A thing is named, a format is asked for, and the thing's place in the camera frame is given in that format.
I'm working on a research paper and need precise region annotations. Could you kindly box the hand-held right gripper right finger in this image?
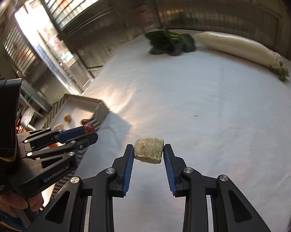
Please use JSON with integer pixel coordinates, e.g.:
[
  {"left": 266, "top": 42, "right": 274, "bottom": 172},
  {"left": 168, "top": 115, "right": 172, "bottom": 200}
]
[{"left": 163, "top": 144, "right": 272, "bottom": 232}]

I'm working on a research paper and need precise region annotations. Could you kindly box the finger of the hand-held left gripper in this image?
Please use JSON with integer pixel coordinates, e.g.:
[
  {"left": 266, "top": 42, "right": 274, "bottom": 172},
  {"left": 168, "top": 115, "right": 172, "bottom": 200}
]
[
  {"left": 27, "top": 132, "right": 98, "bottom": 160},
  {"left": 17, "top": 126, "right": 87, "bottom": 147}
]

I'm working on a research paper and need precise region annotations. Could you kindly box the green leafy vegetable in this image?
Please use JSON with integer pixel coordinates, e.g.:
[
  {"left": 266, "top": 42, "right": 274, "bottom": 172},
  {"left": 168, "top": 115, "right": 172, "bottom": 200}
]
[{"left": 145, "top": 30, "right": 197, "bottom": 56}]

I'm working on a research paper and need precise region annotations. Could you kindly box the white radish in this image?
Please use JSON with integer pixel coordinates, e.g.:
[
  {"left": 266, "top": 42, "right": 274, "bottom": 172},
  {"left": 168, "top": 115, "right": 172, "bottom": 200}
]
[{"left": 196, "top": 31, "right": 291, "bottom": 82}]

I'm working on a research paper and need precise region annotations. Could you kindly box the white tablecloth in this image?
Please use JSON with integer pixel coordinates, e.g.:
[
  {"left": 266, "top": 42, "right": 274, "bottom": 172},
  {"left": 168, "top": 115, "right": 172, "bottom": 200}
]
[{"left": 40, "top": 30, "right": 291, "bottom": 232}]

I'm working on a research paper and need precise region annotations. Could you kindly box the person's left hand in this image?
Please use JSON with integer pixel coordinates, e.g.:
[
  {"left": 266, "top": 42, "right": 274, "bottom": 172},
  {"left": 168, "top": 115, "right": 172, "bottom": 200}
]
[{"left": 0, "top": 190, "right": 44, "bottom": 219}]

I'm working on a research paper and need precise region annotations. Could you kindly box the striped cardboard tray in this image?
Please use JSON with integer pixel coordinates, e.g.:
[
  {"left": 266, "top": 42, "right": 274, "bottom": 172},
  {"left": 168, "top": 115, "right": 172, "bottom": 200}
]
[{"left": 40, "top": 93, "right": 110, "bottom": 199}]

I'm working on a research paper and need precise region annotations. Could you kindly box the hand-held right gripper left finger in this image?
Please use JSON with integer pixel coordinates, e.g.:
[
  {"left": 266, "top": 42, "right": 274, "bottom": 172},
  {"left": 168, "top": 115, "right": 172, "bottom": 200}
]
[{"left": 27, "top": 144, "right": 135, "bottom": 232}]

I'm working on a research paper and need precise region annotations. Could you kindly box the metal gate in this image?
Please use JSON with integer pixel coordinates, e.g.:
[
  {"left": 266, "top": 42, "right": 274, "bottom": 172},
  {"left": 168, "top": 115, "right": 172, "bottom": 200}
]
[{"left": 126, "top": 0, "right": 291, "bottom": 61}]

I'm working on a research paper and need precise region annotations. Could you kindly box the beige rectangular cake piece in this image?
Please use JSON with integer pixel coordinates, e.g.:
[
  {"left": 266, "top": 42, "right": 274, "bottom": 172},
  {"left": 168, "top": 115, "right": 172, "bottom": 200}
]
[{"left": 134, "top": 137, "right": 165, "bottom": 164}]

